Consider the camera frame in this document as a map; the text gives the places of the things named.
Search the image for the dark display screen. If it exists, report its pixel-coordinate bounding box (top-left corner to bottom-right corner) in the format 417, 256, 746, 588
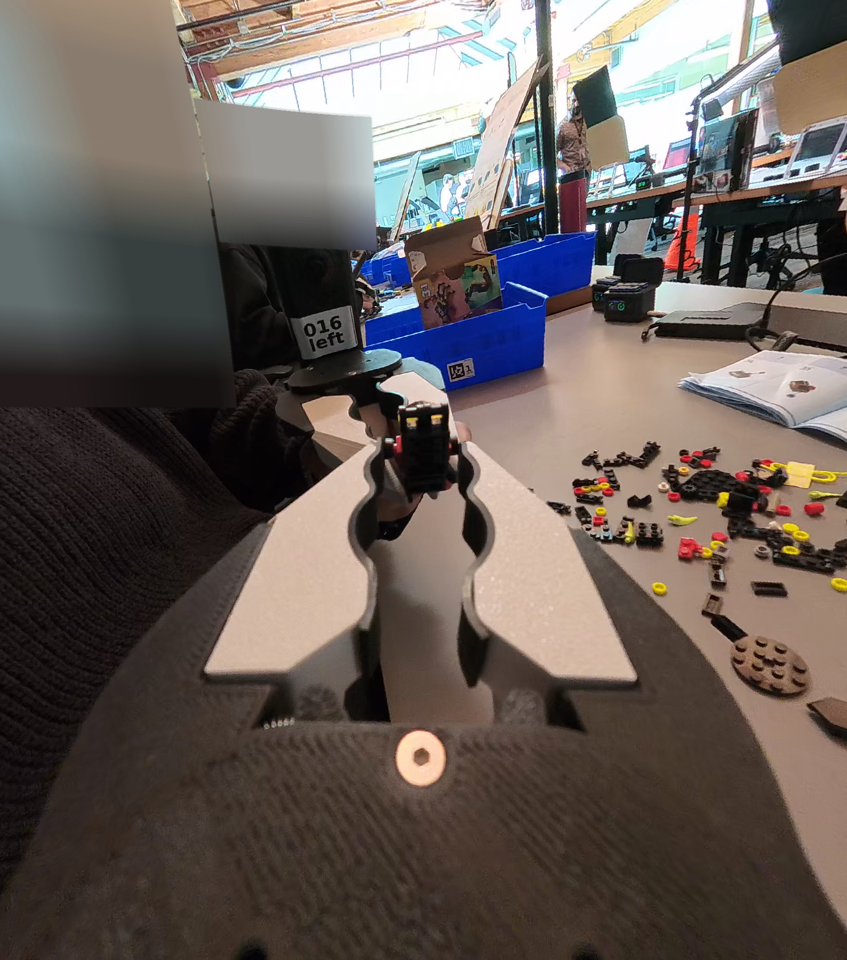
695, 108, 760, 192

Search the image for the person's left forearm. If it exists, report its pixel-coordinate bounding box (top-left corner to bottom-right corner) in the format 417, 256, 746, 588
209, 371, 316, 515

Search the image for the grey flat electronic device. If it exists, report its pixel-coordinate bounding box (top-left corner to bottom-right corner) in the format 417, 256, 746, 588
652, 302, 770, 340

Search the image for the wooden top desk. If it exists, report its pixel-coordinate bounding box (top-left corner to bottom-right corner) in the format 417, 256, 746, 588
584, 168, 847, 290

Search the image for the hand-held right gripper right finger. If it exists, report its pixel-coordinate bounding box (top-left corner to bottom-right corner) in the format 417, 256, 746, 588
455, 441, 638, 690

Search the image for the pile of loose lego pieces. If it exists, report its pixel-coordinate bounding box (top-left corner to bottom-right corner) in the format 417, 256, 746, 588
547, 441, 847, 639

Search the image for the black cable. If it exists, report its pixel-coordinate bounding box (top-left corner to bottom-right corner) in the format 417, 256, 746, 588
744, 251, 847, 354

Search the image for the orange traffic cone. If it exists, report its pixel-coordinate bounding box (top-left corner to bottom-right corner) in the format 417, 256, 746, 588
665, 213, 702, 275

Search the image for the black round lego plate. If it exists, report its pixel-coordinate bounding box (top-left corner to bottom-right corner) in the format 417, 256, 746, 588
731, 636, 811, 697

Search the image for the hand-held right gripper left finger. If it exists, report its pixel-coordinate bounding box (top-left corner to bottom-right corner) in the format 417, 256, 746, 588
202, 438, 387, 685

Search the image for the cardboard lego set box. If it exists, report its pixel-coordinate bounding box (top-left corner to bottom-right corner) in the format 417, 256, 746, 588
403, 216, 505, 331

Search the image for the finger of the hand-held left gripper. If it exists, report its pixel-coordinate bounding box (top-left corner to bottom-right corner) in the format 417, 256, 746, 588
378, 371, 449, 423
302, 395, 381, 460

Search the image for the small black red lego assembly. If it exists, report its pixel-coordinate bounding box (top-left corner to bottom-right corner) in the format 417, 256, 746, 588
382, 399, 462, 502

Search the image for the open instruction booklet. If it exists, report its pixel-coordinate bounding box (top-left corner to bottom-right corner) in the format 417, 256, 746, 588
678, 350, 847, 468

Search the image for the black electronic device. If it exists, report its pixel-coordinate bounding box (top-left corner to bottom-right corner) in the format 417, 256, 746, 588
592, 255, 665, 324

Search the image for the leaning cardboard sheet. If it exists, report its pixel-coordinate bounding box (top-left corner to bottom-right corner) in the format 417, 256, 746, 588
464, 63, 545, 222

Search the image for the blue plastic bin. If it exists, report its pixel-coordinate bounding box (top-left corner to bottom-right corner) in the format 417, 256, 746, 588
363, 281, 548, 391
494, 231, 597, 297

